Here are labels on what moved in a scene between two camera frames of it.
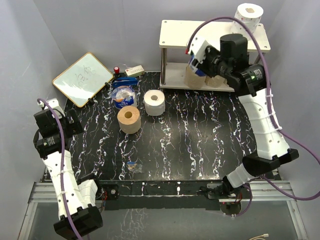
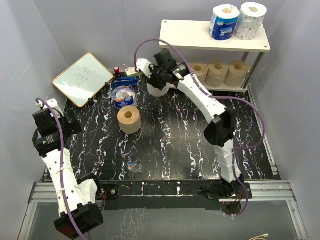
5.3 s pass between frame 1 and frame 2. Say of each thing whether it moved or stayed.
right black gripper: moved
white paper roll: moved
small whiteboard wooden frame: stayed
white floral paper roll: moved
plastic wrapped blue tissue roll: stayed
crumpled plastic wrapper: stayed
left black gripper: stayed
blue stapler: stayed
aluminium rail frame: stayed
